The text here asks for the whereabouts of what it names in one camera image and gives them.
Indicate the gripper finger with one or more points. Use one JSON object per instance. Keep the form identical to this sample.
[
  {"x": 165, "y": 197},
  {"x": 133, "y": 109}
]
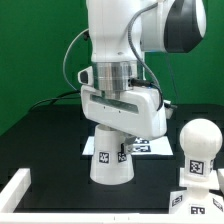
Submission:
[{"x": 128, "y": 144}]

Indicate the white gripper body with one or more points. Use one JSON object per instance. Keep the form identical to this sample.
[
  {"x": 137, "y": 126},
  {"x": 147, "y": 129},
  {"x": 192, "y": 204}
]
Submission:
[{"x": 139, "y": 111}]

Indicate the white lamp shade cone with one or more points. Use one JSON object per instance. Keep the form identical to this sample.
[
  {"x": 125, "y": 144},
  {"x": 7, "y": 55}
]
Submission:
[{"x": 110, "y": 165}]

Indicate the white lamp bulb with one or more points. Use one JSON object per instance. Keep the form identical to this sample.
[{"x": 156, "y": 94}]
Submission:
[{"x": 200, "y": 140}]

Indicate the white lamp base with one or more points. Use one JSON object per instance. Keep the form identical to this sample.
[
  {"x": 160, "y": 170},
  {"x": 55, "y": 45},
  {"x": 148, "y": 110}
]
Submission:
[{"x": 197, "y": 198}]

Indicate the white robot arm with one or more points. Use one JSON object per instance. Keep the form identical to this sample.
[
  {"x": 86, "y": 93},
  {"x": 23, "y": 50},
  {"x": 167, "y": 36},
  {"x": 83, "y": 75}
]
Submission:
[{"x": 119, "y": 91}]

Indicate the white marker sheet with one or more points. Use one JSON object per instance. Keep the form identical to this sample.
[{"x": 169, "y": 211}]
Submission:
[{"x": 141, "y": 147}]

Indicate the white table border frame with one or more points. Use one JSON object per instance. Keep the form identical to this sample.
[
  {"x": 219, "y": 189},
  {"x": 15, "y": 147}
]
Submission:
[{"x": 15, "y": 189}]

